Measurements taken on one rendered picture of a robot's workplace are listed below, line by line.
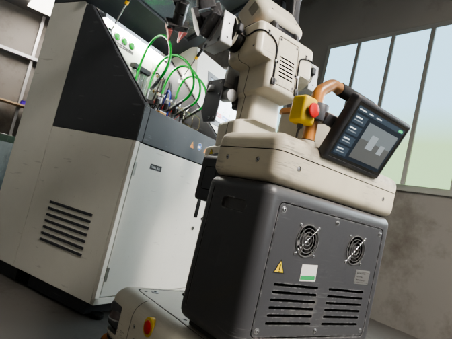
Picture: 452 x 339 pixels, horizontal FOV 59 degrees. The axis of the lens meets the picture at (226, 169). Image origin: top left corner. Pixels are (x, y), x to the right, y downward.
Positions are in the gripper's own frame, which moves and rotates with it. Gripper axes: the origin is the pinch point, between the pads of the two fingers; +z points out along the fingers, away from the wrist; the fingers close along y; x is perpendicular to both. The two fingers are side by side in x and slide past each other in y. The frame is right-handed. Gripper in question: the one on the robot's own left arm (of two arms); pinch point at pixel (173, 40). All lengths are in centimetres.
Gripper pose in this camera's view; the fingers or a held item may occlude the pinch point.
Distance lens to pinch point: 204.8
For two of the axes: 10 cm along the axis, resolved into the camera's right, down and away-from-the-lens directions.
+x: 2.9, 7.2, -6.2
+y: -9.0, -0.2, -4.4
